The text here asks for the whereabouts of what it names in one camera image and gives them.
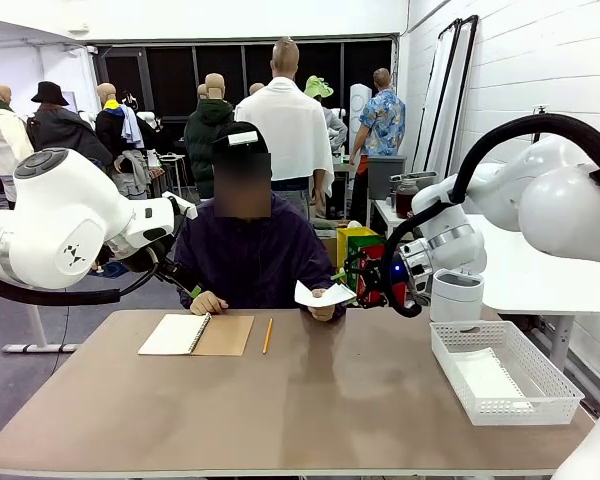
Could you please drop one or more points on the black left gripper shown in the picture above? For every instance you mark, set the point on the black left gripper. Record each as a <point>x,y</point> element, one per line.
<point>150,260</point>

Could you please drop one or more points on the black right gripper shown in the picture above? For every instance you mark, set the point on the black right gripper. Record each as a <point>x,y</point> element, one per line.
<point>377,280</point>

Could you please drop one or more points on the spiral notebook brown cover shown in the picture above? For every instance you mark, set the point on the spiral notebook brown cover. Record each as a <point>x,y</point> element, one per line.
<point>172,335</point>

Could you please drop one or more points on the yellow pencil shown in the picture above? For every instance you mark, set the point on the yellow pencil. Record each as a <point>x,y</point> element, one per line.
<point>267,336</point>

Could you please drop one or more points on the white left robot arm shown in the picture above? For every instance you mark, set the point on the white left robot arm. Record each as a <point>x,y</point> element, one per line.
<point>65,215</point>

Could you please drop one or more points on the person's right forearm purple sleeve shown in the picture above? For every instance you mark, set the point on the person's right forearm purple sleeve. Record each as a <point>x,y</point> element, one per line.
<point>184,300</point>

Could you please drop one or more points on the person's left forearm purple sleeve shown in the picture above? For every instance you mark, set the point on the person's left forearm purple sleeve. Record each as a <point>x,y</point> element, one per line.
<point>339,312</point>

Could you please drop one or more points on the person's right hand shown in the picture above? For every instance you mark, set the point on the person's right hand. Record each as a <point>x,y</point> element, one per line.
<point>207,304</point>

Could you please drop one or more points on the person's left hand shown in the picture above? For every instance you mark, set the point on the person's left hand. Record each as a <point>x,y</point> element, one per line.
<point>322,312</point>

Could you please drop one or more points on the red recycling bin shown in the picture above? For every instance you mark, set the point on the red recycling bin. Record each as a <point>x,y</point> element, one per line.
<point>364,285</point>

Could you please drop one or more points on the yellow recycling bin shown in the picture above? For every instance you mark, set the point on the yellow recycling bin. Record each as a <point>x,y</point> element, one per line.
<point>344,250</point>

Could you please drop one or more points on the green recycling bin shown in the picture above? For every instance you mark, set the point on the green recycling bin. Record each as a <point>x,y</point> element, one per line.
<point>367,242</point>

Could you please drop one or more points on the brown cardboard box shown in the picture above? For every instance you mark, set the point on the brown cardboard box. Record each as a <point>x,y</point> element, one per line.
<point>331,252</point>

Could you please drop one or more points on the grey green cloth pile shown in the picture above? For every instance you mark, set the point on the grey green cloth pile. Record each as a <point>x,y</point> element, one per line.
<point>332,227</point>

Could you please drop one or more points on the person in purple jacket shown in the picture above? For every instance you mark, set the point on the person in purple jacket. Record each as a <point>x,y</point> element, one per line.
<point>250,255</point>

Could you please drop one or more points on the blue jeans mannequin legs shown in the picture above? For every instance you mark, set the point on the blue jeans mannequin legs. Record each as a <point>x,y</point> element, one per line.
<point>114,270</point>

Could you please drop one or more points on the small white side table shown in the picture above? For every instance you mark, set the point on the small white side table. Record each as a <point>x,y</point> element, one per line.
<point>385,212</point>

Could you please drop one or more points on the glass jar brown liquid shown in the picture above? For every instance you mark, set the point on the glass jar brown liquid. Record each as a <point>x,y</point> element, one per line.
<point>405,202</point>

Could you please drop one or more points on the white round trash bin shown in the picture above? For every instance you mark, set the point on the white round trash bin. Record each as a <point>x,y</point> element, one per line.
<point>455,300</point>

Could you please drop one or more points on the grey plastic bin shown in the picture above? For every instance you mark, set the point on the grey plastic bin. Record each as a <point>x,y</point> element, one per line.
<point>385,177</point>

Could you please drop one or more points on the grey metal tray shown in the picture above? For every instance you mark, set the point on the grey metal tray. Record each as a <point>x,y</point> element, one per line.
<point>422,176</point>

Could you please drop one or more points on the white small background table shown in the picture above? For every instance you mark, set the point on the white small background table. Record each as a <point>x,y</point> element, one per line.
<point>172,159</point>

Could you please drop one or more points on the mannequin in dark green jacket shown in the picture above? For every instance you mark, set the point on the mannequin in dark green jacket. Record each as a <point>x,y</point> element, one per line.
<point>202,135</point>

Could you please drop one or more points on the white stand leg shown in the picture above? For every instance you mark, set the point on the white stand leg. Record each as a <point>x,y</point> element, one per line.
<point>37,330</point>

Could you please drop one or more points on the black beanie cap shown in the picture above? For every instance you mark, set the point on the black beanie cap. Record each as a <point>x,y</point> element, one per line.
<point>235,131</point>

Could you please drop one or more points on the large white table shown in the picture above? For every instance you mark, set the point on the large white table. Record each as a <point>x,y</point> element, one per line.
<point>520,290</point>

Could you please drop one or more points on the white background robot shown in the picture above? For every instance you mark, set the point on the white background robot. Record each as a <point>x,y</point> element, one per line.
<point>147,120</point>

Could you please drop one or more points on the mannequin with yellow collar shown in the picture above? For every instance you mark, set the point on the mannequin with yellow collar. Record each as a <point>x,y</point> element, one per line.
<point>112,130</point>

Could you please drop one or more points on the mannequin with white cloth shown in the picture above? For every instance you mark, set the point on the mannequin with white cloth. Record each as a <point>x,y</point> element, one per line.
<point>290,125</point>

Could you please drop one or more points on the white cylinder appliance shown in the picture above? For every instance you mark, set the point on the white cylinder appliance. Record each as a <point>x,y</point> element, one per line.
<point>358,100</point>

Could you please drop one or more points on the bare beige mannequin head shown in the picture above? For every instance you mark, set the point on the bare beige mannequin head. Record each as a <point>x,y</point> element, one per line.
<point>256,89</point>
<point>202,91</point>

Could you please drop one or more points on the mannequin with black hat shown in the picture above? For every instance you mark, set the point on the mannequin with black hat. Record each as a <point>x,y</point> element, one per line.
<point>65,130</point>

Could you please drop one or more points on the mannequin with green hat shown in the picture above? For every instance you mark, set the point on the mannequin with green hat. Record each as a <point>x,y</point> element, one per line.
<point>319,87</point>

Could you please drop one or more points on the dark window panels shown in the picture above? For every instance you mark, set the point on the dark window panels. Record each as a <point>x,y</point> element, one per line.
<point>170,75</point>

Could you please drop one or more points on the white perforated plastic basket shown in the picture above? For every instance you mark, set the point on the white perforated plastic basket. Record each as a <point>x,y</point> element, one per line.
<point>550,405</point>

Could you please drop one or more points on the mannequin in cream jacket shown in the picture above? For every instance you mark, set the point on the mannequin in cream jacket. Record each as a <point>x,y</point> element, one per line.
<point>5,135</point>

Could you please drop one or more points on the black tripod stand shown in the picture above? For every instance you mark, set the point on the black tripod stand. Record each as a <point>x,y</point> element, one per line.
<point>542,108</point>

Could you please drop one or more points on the white head camera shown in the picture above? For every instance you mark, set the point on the white head camera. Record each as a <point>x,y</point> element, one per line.
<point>243,138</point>

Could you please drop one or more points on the white panel black frame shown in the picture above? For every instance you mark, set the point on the white panel black frame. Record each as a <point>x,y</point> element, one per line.
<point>457,100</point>
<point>435,100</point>

